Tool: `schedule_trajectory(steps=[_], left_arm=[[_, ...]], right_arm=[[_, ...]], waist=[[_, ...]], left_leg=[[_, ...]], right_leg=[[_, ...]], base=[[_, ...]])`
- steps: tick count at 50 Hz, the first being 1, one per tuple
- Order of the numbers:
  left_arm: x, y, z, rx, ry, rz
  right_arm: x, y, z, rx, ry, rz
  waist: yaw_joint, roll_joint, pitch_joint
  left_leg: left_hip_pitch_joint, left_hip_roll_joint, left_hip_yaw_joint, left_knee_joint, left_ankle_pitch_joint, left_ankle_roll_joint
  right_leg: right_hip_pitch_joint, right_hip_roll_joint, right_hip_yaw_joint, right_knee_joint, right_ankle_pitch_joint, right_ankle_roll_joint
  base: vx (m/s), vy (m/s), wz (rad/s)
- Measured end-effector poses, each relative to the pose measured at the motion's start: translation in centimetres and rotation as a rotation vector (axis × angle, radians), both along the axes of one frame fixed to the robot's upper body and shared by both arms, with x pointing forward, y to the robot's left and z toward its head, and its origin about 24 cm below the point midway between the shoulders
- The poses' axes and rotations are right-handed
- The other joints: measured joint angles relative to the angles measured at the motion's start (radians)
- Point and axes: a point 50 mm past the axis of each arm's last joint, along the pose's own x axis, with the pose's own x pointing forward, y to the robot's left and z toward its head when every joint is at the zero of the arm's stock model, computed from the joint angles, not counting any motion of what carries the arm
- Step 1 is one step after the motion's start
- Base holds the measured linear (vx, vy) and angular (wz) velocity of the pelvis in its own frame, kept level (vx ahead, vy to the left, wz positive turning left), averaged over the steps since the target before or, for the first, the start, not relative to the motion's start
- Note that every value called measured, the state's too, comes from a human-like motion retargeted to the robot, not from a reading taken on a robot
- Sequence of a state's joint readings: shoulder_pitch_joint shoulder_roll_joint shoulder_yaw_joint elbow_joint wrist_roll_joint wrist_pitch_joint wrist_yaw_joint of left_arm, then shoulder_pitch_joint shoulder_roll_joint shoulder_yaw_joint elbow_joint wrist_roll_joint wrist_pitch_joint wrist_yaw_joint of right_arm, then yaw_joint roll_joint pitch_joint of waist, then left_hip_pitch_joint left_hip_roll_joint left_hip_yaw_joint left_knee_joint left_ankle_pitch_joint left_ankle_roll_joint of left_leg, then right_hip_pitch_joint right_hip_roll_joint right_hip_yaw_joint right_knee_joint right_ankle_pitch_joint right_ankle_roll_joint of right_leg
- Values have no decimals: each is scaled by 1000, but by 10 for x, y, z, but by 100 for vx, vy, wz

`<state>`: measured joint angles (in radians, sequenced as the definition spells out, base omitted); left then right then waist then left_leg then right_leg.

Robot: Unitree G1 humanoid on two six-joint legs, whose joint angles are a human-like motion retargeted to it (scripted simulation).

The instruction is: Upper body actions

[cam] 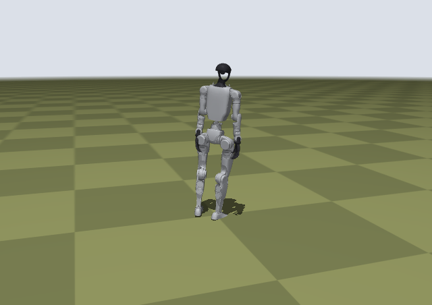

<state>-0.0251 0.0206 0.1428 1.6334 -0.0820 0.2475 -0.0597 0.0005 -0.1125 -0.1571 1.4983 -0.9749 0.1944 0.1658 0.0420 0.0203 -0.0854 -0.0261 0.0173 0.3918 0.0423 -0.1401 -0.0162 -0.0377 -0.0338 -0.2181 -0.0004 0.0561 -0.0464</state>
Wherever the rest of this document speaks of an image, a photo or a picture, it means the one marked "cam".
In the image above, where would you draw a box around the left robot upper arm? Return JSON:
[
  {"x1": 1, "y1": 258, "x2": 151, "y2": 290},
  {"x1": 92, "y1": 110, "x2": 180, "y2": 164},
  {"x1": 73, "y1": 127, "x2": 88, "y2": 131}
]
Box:
[{"x1": 199, "y1": 86, "x2": 209, "y2": 115}]

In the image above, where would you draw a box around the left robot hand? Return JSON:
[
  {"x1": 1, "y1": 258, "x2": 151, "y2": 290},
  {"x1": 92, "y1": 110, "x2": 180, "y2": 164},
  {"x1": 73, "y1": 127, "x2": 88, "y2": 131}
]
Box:
[{"x1": 195, "y1": 130, "x2": 202, "y2": 152}]

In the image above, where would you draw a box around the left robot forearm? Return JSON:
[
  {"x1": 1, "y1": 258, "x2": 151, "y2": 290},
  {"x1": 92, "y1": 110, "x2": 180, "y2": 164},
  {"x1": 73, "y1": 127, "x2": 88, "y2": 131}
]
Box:
[{"x1": 196, "y1": 110, "x2": 205, "y2": 134}]

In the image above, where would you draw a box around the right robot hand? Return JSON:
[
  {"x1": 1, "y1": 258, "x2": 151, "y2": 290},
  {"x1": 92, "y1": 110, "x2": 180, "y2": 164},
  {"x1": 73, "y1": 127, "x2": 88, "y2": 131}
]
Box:
[{"x1": 230, "y1": 137, "x2": 241, "y2": 159}]

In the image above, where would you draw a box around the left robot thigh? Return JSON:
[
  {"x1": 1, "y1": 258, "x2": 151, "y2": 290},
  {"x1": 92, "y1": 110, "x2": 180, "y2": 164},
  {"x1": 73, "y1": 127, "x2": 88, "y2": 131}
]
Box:
[{"x1": 197, "y1": 133, "x2": 210, "y2": 179}]

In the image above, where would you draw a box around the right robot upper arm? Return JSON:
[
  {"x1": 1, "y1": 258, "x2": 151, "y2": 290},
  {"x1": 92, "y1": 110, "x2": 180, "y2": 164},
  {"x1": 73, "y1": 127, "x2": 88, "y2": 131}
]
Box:
[{"x1": 230, "y1": 89, "x2": 242, "y2": 121}]

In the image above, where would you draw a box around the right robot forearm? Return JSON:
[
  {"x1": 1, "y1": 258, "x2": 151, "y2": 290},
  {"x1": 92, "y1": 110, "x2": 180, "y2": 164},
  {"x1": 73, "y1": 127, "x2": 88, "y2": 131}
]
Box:
[{"x1": 233, "y1": 114, "x2": 242, "y2": 142}]

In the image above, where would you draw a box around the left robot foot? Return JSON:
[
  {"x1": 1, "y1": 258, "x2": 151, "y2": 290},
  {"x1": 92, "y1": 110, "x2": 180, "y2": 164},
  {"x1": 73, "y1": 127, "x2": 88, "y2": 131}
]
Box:
[{"x1": 194, "y1": 205, "x2": 204, "y2": 216}]

